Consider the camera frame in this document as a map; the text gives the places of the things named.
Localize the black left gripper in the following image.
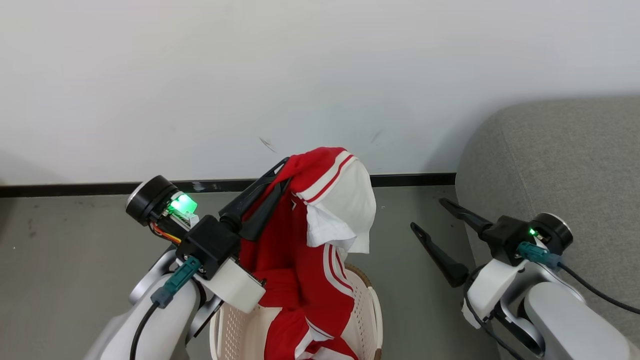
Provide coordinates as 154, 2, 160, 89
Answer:
125, 157, 292, 281

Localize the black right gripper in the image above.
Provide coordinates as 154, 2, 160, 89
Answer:
410, 198, 573, 289

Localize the red and white garment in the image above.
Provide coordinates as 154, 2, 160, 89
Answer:
239, 147, 377, 360

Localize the cream perforated laundry basket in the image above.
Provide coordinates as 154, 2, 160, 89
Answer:
209, 263, 384, 360

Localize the grey fabric sofa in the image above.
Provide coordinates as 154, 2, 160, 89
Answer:
455, 96, 640, 348

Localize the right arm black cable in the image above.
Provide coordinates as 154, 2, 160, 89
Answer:
517, 241, 640, 316

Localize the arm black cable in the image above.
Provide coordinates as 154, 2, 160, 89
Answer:
129, 256, 202, 360
517, 241, 640, 316

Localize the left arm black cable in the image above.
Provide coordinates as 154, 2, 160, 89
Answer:
129, 256, 202, 360

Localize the black wall baseboard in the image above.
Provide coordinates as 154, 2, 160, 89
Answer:
0, 172, 457, 198

